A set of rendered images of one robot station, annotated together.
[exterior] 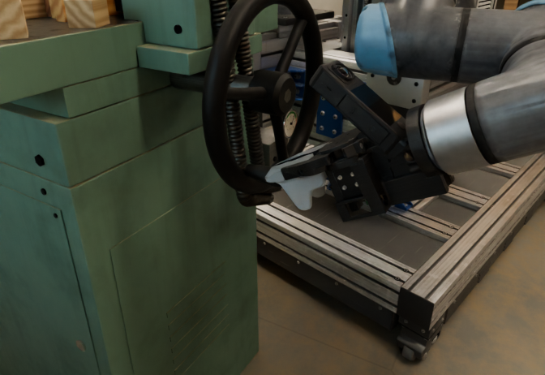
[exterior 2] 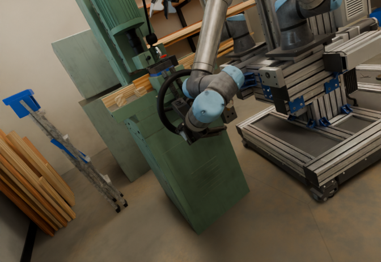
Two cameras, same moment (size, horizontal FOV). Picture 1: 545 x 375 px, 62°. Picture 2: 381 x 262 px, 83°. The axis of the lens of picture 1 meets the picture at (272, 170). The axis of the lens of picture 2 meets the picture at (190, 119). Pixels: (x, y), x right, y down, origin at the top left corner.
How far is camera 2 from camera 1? 0.55 m
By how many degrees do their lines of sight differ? 35
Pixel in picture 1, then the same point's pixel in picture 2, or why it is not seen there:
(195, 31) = not seen: hidden behind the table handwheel
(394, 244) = (312, 144)
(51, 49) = (129, 106)
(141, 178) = (168, 132)
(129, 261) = (170, 157)
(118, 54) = (149, 100)
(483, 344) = (369, 196)
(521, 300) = not seen: outside the picture
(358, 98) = (178, 110)
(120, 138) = (157, 122)
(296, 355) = (265, 194)
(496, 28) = (204, 84)
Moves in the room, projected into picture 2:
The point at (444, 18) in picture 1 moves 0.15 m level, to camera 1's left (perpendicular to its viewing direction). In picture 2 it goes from (196, 82) to (161, 91)
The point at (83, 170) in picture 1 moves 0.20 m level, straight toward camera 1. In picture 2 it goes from (147, 134) to (135, 157)
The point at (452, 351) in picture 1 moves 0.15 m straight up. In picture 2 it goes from (346, 198) to (343, 177)
